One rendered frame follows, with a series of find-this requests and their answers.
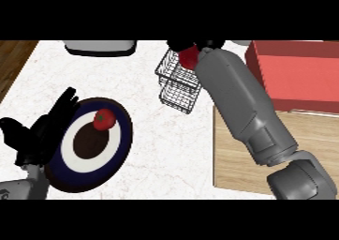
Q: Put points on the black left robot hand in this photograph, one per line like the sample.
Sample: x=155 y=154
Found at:
x=40 y=140

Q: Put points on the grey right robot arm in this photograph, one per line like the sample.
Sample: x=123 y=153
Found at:
x=244 y=103

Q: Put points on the red tomato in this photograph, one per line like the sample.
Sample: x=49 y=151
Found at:
x=104 y=120

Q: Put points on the pale wooden cutting board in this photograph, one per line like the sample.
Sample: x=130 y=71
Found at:
x=241 y=168

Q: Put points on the round blue and white tray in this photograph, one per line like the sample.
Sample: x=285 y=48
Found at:
x=114 y=153

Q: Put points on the red rectangular box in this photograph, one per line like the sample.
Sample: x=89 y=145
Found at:
x=305 y=75

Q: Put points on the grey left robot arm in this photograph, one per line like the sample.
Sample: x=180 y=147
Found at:
x=20 y=189

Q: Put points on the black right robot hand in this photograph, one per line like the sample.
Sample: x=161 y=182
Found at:
x=179 y=44

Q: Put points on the grey and black appliance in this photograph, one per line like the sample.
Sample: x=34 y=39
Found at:
x=101 y=47

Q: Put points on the dark red pear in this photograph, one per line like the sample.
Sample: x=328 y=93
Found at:
x=189 y=59

